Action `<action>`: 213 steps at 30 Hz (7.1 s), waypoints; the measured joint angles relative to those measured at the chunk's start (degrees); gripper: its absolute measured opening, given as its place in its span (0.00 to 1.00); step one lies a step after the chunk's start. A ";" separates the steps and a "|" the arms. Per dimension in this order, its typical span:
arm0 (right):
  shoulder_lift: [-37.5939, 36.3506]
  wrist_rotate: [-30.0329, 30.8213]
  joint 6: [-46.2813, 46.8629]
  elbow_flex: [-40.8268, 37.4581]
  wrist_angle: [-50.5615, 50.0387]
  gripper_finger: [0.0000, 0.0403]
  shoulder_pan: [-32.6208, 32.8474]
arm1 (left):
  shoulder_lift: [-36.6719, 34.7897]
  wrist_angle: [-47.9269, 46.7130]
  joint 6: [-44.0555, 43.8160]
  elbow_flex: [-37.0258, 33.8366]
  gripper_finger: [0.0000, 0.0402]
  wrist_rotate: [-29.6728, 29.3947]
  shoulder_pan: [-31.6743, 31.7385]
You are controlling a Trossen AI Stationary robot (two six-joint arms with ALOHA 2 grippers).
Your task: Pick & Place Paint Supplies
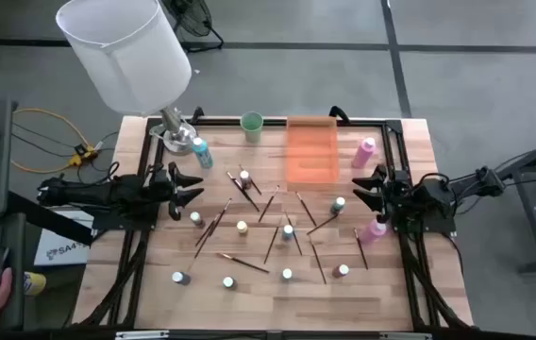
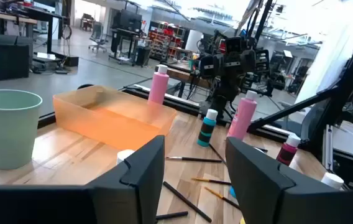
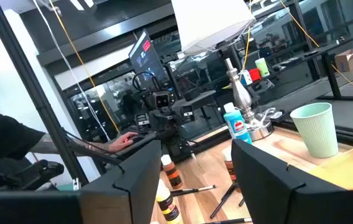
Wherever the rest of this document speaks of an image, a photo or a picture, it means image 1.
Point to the green small paint bottle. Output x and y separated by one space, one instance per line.
338 205

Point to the maroon small paint bottle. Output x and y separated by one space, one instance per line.
341 271

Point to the white shade silver table lamp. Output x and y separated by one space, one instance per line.
126 56

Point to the yellow can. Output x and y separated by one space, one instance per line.
36 283

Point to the orange translucent plastic bin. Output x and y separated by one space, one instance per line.
313 156

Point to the dark red small paint bottle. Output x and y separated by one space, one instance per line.
245 179

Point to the silver metal bracket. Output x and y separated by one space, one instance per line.
405 336
140 335

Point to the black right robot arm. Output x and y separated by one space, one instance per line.
430 193

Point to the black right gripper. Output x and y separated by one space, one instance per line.
393 191

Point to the yellow small paint bottle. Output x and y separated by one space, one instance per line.
242 228

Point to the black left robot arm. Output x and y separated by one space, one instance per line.
107 191

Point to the blue small paint bottle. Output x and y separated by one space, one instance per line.
288 232

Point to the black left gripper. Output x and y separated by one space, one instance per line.
173 191

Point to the green plastic cup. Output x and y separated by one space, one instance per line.
251 126

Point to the black floor fan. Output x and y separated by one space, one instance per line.
192 19

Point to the teal large paint bottle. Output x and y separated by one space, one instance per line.
202 153

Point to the grey small paint bottle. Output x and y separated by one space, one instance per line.
287 274

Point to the black metal table stand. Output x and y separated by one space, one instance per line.
530 222

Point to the white cardboard box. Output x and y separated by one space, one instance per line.
62 248

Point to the black computer mouse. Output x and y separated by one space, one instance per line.
0 264

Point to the pink large paint bottle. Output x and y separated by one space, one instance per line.
363 153
372 232

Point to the yellow power plug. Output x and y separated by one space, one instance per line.
81 155

